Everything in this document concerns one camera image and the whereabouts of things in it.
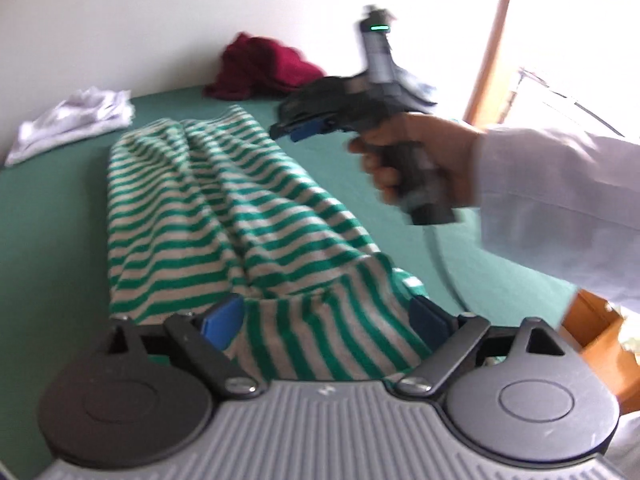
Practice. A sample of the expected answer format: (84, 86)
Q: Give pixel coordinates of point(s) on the wooden window frame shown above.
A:
(492, 35)

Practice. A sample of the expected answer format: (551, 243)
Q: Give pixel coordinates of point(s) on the orange cardboard box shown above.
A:
(595, 325)

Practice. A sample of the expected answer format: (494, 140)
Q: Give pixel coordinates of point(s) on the green striped shirt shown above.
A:
(200, 210)

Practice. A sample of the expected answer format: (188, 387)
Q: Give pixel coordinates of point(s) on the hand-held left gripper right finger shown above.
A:
(427, 317)

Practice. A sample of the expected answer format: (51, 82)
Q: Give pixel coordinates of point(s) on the dark red garment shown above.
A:
(265, 65)

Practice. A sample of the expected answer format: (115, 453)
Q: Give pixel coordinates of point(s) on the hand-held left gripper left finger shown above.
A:
(222, 317)

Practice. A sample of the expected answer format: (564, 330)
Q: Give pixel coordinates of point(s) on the white folded garment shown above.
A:
(70, 120)

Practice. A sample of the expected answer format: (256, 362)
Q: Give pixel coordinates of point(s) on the green table cloth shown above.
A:
(50, 235)

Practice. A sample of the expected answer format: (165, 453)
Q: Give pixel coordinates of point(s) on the person's right hand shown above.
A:
(450, 150)

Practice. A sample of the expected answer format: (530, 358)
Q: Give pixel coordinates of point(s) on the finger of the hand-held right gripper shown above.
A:
(307, 130)

